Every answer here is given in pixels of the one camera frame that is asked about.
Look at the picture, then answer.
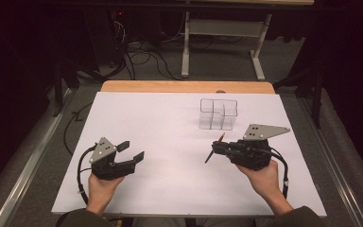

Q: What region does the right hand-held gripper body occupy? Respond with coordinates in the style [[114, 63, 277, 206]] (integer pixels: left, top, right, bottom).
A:
[[228, 123, 291, 172]]

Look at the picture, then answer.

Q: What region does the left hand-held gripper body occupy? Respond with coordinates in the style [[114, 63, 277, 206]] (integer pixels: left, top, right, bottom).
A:
[[88, 136, 137, 182]]

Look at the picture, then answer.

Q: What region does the black pencil with orange end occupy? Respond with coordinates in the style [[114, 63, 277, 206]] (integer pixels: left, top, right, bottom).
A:
[[204, 131, 227, 165]]

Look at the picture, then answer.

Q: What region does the clear acrylic divided holder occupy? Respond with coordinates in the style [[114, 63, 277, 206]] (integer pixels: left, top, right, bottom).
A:
[[199, 97, 239, 131]]

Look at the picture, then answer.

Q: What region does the person's left hand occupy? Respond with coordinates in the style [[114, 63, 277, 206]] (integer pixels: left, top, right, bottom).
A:
[[85, 173, 126, 216]]

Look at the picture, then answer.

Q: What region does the person's right hand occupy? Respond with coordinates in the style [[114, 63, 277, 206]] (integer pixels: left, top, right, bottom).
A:
[[235, 159, 285, 204]]

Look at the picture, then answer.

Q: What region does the white board table cover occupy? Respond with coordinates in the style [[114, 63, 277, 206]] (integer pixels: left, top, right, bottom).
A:
[[50, 91, 328, 218]]

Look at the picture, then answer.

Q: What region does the wooden table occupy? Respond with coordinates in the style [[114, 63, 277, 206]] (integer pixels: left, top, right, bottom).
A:
[[100, 79, 277, 95]]

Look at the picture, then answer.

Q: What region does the black metal stand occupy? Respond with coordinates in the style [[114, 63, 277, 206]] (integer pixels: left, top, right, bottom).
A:
[[51, 61, 80, 118], [272, 69, 325, 130]]

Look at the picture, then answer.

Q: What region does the dark computer case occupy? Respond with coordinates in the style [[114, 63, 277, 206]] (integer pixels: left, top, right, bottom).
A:
[[84, 9, 126, 72]]

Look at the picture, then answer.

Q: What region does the left hand-held gripper black cable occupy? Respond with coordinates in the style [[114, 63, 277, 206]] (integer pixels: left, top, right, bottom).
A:
[[77, 143, 99, 206]]

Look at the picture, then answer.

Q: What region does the hand-held gripper black cable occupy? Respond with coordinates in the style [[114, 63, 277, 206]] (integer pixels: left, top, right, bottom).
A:
[[77, 143, 99, 206], [268, 146, 290, 201]]

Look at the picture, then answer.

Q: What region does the right hand-held gripper black cable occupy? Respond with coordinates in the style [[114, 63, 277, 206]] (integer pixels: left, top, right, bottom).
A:
[[268, 146, 290, 201]]

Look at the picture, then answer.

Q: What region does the black floor cable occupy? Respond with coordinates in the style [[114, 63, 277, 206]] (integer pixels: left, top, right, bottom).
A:
[[63, 100, 94, 157]]

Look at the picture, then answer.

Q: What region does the aluminium floor rail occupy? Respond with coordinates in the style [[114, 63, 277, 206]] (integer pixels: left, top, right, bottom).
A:
[[299, 97, 363, 227], [0, 88, 74, 227]]

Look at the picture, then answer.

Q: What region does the bundle of floor cables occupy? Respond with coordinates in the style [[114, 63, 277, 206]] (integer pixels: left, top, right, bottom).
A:
[[108, 18, 183, 81]]

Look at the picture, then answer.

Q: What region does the white metal desk frame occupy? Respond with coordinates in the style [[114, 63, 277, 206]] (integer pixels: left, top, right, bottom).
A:
[[176, 0, 316, 81]]

